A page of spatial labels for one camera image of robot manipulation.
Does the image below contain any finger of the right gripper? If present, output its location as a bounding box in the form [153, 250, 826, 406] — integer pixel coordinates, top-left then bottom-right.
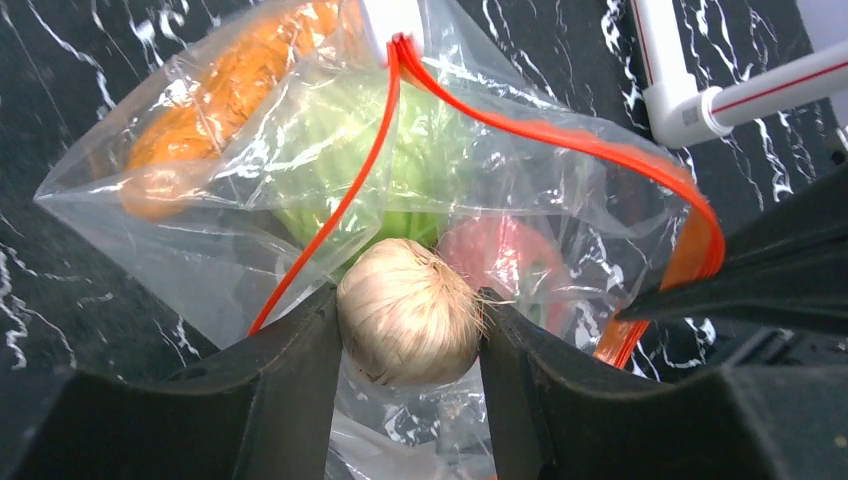
[617, 165, 847, 335]

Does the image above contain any fake garlic bulb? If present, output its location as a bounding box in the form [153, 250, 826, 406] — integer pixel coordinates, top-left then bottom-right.
[336, 238, 485, 387]

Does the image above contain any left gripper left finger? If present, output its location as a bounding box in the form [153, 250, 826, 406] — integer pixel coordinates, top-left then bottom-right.
[1, 286, 341, 479]

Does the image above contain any fake green cabbage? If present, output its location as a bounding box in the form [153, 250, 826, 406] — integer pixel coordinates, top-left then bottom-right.
[264, 72, 478, 266]

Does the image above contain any fake orange ginger root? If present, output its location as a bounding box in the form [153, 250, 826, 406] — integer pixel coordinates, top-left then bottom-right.
[118, 1, 342, 222]

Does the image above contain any clear zip top bag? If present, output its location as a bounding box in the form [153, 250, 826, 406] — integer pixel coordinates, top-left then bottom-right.
[33, 0, 727, 480]

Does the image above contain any white PVC pipe frame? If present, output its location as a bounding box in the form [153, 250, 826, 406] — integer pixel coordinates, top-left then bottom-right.
[630, 0, 847, 149]

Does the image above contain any fake red apple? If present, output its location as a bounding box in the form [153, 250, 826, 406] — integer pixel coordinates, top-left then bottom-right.
[438, 216, 573, 336]

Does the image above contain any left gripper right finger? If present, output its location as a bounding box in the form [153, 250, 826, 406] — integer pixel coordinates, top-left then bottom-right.
[480, 289, 847, 479]

